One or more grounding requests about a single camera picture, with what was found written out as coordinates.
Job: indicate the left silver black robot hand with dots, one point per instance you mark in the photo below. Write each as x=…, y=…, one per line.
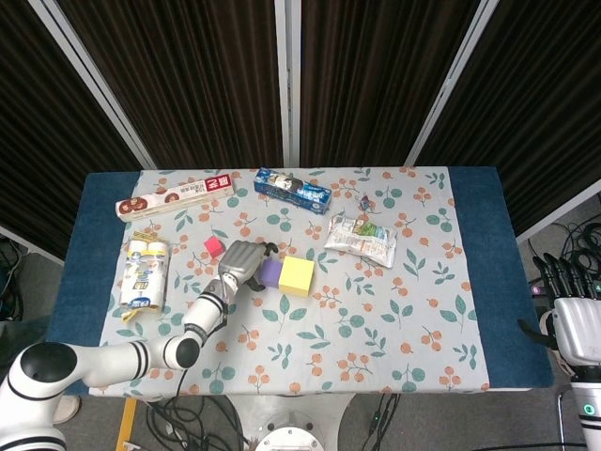
x=241, y=260

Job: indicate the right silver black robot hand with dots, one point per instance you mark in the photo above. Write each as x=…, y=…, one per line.
x=580, y=329

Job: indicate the small red foam cube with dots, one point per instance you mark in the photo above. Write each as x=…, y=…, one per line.
x=213, y=247

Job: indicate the purple foam cube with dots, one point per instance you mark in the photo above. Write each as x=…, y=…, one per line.
x=271, y=273

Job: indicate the large yellow foam cube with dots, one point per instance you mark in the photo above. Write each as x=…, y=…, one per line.
x=297, y=277

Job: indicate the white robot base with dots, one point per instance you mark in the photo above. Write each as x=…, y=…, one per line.
x=288, y=434

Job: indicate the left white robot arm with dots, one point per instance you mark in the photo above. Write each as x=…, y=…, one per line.
x=117, y=357

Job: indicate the blue snack package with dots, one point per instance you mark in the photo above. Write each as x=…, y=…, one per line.
x=293, y=190

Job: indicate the long red white box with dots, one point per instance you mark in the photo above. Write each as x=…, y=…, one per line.
x=174, y=197

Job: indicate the yellow-white bottle pack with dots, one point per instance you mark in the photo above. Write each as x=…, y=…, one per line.
x=143, y=277

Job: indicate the blue table cover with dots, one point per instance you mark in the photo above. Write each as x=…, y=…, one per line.
x=493, y=263

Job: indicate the silver snack packet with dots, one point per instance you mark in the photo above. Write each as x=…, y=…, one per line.
x=361, y=239

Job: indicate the floral patterned tablecloth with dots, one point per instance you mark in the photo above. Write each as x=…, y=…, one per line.
x=352, y=338

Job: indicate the small candy wrapper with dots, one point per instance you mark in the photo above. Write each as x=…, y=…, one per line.
x=366, y=202

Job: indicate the dark pleated partition panel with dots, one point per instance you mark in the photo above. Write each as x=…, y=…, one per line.
x=42, y=155
x=375, y=80
x=530, y=108
x=188, y=84

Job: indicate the yellow floor tape strip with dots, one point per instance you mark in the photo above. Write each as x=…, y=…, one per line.
x=126, y=423

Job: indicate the white shoe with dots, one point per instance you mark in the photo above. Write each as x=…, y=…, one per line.
x=68, y=409

